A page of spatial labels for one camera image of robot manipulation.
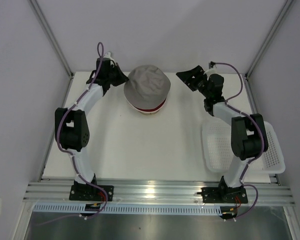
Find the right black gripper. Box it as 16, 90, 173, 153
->
175, 65, 211, 99

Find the grey bucket hat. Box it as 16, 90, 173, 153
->
123, 64, 171, 109

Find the white bucket hat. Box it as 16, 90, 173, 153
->
127, 99, 167, 115

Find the red cap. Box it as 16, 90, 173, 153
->
135, 99, 167, 112

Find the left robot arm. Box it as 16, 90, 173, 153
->
54, 55, 128, 201

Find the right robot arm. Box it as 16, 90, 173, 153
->
176, 65, 268, 203

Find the white plastic basket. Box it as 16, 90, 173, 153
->
202, 119, 286, 174

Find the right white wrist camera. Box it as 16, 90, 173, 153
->
205, 61, 218, 76

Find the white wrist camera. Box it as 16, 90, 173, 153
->
205, 61, 218, 76
103, 51, 116, 65

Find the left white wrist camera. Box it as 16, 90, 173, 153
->
103, 51, 116, 65

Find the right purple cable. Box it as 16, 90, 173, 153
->
211, 62, 265, 222

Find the left aluminium frame post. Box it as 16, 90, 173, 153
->
27, 0, 74, 78

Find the aluminium frame post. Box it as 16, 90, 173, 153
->
245, 0, 296, 81
27, 0, 74, 78

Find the aluminium mounting rail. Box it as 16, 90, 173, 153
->
23, 178, 296, 207

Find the right aluminium frame post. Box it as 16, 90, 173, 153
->
245, 0, 296, 81

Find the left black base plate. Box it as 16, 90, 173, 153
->
69, 181, 106, 202

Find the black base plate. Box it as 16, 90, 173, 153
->
69, 181, 106, 202
196, 186, 248, 204

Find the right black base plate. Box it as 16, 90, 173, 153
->
196, 186, 248, 204

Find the white slotted cable duct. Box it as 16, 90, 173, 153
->
33, 203, 234, 216

